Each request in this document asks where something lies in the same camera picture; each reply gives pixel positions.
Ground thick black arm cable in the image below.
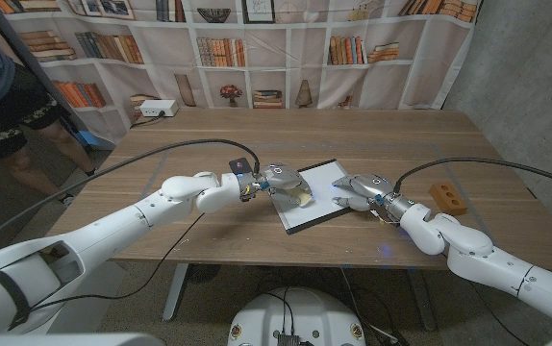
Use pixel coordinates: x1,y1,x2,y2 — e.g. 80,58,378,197
391,157,552,193
0,138,262,260

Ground small white whiteboard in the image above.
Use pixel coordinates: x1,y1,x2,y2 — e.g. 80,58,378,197
270,159,354,236

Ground black card holder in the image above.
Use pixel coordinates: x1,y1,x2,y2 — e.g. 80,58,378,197
228,157,254,176

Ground black power strip cable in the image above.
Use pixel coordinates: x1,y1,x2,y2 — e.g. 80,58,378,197
130,111,166,130

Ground grey table leg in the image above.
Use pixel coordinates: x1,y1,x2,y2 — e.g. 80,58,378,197
162,262,190,322
408,268,437,332

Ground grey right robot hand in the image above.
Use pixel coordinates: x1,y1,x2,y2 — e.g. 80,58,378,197
331,173,414,225

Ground blue floor object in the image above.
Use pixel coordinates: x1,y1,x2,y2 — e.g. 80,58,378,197
76,129,116,151

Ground orange brick with holes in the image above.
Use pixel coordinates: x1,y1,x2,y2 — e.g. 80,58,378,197
428,182,469,216

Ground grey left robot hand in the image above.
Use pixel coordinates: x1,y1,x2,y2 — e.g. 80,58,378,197
237,162,314,209

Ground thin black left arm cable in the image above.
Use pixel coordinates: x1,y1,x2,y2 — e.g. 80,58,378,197
30,213,205,313

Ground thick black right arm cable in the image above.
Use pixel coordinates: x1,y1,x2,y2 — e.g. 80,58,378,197
391,157,552,193

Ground white power strip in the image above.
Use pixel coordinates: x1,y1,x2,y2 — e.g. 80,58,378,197
138,99,180,118

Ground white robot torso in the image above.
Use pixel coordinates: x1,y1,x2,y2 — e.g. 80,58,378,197
226,286,367,346

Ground printed bookshelf backdrop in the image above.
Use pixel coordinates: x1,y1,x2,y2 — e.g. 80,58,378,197
0,0,484,145

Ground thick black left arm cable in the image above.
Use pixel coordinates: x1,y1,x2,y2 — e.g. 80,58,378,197
0,138,262,260

